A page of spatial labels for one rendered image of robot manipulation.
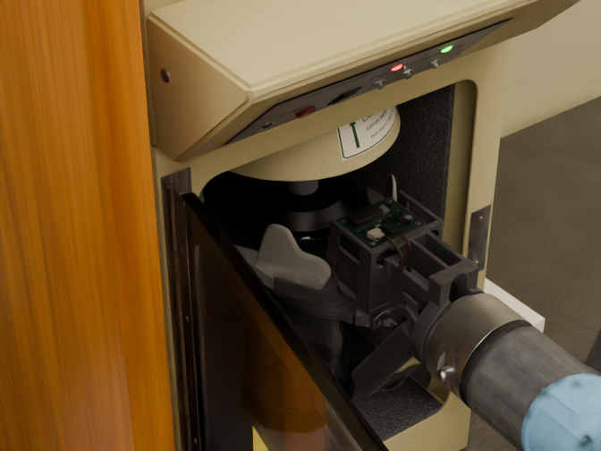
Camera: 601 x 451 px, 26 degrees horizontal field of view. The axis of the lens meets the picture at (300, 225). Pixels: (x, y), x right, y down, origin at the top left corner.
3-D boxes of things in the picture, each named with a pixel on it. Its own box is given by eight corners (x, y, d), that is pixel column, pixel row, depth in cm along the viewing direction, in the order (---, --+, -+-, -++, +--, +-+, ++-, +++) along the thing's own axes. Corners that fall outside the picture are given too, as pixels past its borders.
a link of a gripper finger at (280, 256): (231, 199, 105) (339, 224, 102) (233, 258, 108) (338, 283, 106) (215, 221, 102) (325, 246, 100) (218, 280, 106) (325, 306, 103)
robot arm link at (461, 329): (530, 380, 98) (448, 426, 94) (489, 348, 101) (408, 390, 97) (541, 304, 94) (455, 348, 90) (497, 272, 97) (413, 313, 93)
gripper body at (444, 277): (398, 183, 104) (502, 259, 96) (393, 268, 109) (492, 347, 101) (321, 216, 100) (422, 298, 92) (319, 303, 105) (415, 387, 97)
